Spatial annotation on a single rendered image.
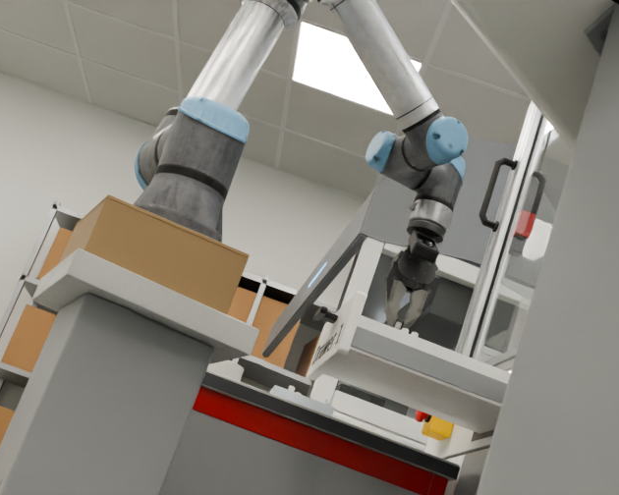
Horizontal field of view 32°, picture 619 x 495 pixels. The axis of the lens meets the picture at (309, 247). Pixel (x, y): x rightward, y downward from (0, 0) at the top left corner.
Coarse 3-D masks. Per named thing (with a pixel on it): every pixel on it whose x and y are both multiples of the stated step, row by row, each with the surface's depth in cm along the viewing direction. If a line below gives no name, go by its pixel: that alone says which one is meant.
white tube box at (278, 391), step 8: (272, 392) 203; (280, 392) 204; (288, 392) 204; (288, 400) 204; (296, 400) 204; (304, 400) 204; (312, 400) 204; (312, 408) 204; (320, 408) 204; (328, 408) 204
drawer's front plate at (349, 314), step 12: (360, 300) 174; (336, 312) 191; (348, 312) 176; (360, 312) 174; (336, 324) 185; (348, 324) 173; (324, 336) 195; (336, 336) 179; (348, 336) 172; (336, 348) 174; (348, 348) 172; (312, 360) 198; (324, 360) 182; (336, 360) 178; (312, 372) 192; (324, 372) 190
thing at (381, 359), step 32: (352, 352) 175; (384, 352) 174; (416, 352) 175; (448, 352) 177; (352, 384) 198; (384, 384) 189; (416, 384) 181; (448, 384) 175; (480, 384) 176; (448, 416) 196; (480, 416) 187
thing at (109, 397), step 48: (48, 288) 153; (96, 288) 142; (144, 288) 144; (48, 336) 160; (96, 336) 145; (144, 336) 147; (192, 336) 150; (240, 336) 149; (48, 384) 141; (96, 384) 144; (144, 384) 146; (192, 384) 149; (48, 432) 140; (96, 432) 142; (144, 432) 145; (0, 480) 140; (48, 480) 139; (96, 480) 141; (144, 480) 144
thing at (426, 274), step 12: (408, 228) 198; (420, 228) 197; (432, 228) 195; (408, 240) 203; (408, 252) 194; (408, 264) 193; (420, 264) 193; (432, 264) 194; (408, 276) 192; (420, 276) 193; (432, 276) 193; (408, 288) 198; (420, 288) 195
